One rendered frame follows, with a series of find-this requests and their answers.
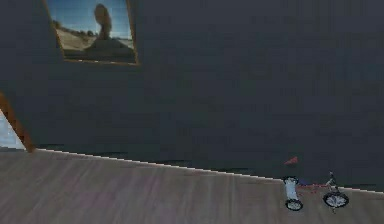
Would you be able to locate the small red toy tricycle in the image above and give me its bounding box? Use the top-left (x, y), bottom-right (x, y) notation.
top-left (281, 155), bottom-right (350, 212)

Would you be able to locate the wooden framed landscape picture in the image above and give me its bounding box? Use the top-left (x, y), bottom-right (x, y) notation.
top-left (41, 0), bottom-right (140, 66)

